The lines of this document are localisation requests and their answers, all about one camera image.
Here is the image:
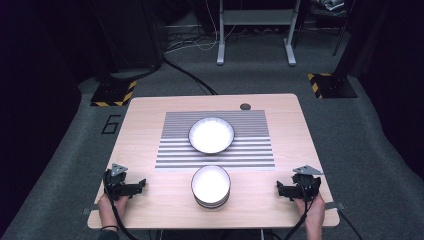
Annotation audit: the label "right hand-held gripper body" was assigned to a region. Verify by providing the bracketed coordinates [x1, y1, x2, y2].
[290, 164, 324, 203]

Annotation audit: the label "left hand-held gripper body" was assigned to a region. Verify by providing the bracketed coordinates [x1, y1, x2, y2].
[103, 163, 135, 202]

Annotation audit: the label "person's left hand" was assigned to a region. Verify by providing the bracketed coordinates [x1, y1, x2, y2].
[96, 193, 130, 231]

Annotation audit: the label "person's right hand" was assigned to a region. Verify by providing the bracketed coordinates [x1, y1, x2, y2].
[293, 192, 326, 229]

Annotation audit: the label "grey striped placemat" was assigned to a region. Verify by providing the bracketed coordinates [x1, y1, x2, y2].
[154, 110, 276, 170]

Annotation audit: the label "stack of white bowls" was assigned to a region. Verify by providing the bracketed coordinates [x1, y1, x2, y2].
[190, 164, 232, 211]

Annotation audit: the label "white plate with dark rim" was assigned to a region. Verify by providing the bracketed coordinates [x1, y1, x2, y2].
[187, 116, 236, 155]

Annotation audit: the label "black stand base hazard tape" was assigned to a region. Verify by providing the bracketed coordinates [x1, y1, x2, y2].
[90, 79, 138, 108]
[307, 72, 359, 100]

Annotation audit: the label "grey metal table bracket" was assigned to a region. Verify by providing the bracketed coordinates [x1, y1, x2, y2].
[324, 201, 347, 211]
[81, 203, 100, 216]

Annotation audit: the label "black cable under table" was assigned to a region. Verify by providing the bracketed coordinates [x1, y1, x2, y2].
[337, 209, 365, 240]

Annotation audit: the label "thick black floor cable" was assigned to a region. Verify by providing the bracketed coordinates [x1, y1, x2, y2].
[162, 57, 218, 96]

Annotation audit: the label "white floor cables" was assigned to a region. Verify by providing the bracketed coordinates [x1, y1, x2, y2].
[164, 0, 236, 54]

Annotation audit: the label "white metal desk frame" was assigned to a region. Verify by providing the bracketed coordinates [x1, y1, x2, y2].
[216, 0, 302, 67]

